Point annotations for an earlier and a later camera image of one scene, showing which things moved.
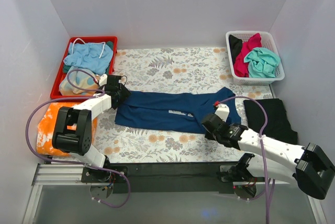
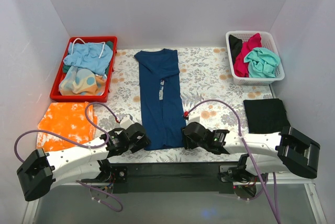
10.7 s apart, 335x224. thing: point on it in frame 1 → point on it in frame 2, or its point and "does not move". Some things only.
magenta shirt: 241,68 does not move
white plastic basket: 267,42 does not move
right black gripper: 210,125 → 187,138
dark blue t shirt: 174,112 → 161,97
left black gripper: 121,94 → 142,140
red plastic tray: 55,92 does not move
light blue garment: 86,56 does not move
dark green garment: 66,68 does not move
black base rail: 167,177 does not move
